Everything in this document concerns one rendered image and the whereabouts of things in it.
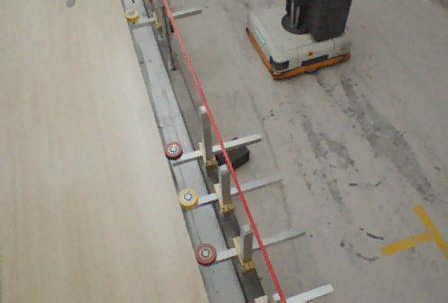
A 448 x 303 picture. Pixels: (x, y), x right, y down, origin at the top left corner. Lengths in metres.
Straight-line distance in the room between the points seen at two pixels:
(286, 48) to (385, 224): 1.42
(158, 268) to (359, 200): 1.58
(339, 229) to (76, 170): 1.60
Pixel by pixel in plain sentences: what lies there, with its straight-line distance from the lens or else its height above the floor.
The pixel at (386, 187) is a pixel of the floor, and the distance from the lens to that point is 2.93.
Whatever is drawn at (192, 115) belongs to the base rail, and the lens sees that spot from 2.22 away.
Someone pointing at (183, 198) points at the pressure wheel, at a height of 0.91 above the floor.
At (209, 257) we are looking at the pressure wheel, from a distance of 1.62.
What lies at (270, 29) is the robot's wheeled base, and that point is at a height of 0.28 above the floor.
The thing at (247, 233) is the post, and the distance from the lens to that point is 1.43.
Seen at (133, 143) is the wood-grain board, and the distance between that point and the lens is 1.92.
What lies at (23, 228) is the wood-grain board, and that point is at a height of 0.90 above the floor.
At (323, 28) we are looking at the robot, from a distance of 3.19.
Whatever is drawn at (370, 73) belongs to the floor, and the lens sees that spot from 3.54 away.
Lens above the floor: 2.43
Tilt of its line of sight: 55 degrees down
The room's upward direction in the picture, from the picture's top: 3 degrees counter-clockwise
